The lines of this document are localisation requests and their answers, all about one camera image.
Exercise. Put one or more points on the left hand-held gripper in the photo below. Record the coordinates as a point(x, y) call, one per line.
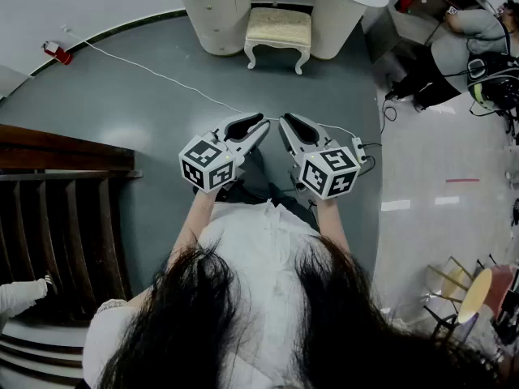
point(207, 164)

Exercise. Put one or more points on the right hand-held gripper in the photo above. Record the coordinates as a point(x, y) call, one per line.
point(328, 172)

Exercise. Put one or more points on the cream upholstered stool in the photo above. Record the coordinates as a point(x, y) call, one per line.
point(277, 24)

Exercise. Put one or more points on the person's right forearm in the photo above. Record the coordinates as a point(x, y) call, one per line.
point(332, 221)

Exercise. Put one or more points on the person's left forearm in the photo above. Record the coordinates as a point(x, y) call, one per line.
point(194, 225)

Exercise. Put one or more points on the person's dark trousers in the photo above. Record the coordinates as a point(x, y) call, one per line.
point(253, 176)

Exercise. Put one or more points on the white power strip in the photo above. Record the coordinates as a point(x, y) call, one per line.
point(359, 150)

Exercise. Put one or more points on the person's white shirt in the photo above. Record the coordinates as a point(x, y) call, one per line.
point(251, 249)

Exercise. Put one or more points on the grey desk with shelves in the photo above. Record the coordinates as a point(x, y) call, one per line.
point(409, 26)

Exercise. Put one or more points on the dark wooden slatted bench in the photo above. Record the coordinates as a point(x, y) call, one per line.
point(61, 152)

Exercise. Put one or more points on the red canister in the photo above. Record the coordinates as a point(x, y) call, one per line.
point(63, 57)

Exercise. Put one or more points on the round yellow side table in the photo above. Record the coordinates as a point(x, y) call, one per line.
point(478, 294)

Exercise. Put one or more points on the pink seat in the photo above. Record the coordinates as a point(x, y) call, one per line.
point(503, 286)

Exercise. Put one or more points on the white stepped platform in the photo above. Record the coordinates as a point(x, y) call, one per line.
point(36, 330)

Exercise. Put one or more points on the gold frame chair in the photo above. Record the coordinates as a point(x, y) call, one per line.
point(452, 284)

